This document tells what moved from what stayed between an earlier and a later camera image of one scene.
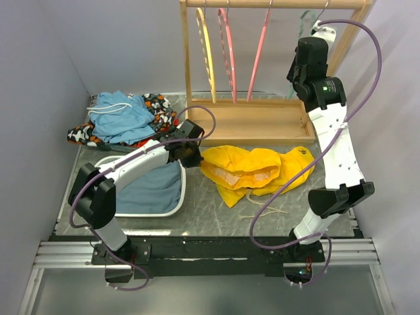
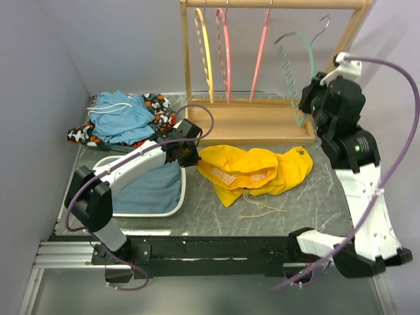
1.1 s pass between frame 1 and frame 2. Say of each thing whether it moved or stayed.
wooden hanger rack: stayed
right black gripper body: moved
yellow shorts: stayed
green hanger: moved
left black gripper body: stayed
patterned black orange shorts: stayed
